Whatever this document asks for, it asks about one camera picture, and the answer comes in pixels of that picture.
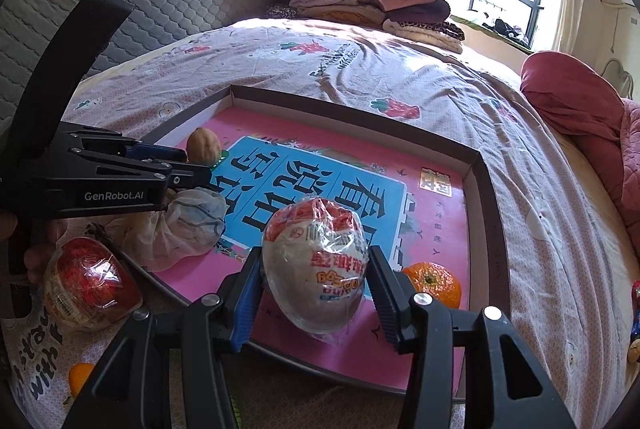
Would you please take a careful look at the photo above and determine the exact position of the pink strawberry print bedsheet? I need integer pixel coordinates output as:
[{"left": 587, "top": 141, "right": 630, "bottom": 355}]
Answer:
[{"left": 65, "top": 19, "right": 639, "bottom": 428}]

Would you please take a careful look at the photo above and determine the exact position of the brown cardboard box tray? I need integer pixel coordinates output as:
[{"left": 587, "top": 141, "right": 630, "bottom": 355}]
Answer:
[{"left": 145, "top": 86, "right": 510, "bottom": 392}]

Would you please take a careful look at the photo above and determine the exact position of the cream drawstring cloth pouch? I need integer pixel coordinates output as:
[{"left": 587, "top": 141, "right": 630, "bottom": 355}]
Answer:
[{"left": 105, "top": 188, "right": 228, "bottom": 272}]

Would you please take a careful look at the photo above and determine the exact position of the small colourful doll toy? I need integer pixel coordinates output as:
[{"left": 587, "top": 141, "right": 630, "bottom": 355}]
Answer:
[{"left": 627, "top": 281, "right": 640, "bottom": 364}]

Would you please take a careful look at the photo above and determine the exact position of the orange tangerine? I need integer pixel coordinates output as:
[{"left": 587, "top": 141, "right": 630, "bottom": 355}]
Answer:
[
  {"left": 402, "top": 262, "right": 462, "bottom": 309},
  {"left": 67, "top": 362, "right": 94, "bottom": 397}
]

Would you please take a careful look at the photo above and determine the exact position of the red pink quilted blanket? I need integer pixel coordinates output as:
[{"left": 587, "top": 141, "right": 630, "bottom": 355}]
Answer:
[{"left": 521, "top": 51, "right": 640, "bottom": 246}]

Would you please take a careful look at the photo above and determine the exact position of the brown walnut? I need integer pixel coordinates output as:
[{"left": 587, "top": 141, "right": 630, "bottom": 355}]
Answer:
[{"left": 186, "top": 127, "right": 222, "bottom": 167}]

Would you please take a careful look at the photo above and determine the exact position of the pink children's book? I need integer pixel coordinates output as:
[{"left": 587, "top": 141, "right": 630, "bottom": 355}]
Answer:
[{"left": 157, "top": 108, "right": 469, "bottom": 391}]

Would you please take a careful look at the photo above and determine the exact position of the red packaged egg snack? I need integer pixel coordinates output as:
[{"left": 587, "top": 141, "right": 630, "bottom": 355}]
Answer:
[{"left": 43, "top": 236, "right": 142, "bottom": 331}]

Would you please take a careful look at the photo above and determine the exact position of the white packaged egg snack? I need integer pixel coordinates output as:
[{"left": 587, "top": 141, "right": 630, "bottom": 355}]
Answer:
[{"left": 262, "top": 196, "right": 369, "bottom": 336}]

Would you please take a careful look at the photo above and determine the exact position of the orange tangerine in box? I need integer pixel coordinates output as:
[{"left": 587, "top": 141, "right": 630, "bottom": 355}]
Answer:
[{"left": 402, "top": 262, "right": 462, "bottom": 309}]

